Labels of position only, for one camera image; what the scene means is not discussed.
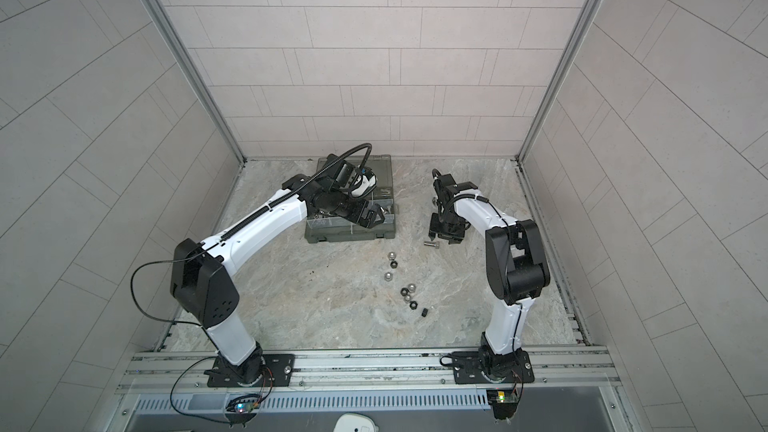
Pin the white round object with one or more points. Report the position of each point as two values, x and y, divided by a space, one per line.
352 422

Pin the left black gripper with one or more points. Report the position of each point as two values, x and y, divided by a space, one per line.
368 219

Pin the right circuit board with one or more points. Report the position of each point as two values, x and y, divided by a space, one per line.
503 402

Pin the aluminium mounting rail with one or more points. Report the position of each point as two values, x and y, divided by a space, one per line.
357 380

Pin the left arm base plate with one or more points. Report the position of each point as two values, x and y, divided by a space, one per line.
260 370

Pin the left green circuit board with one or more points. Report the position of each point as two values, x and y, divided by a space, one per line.
242 409

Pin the grey compartment organizer box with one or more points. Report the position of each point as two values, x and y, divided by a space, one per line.
323 228

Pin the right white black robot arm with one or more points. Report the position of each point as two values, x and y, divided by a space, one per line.
515 266

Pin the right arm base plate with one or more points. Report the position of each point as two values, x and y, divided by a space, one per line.
482 366

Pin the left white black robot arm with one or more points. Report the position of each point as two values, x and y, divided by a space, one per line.
202 272

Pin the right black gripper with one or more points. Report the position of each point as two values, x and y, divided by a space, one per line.
453 238

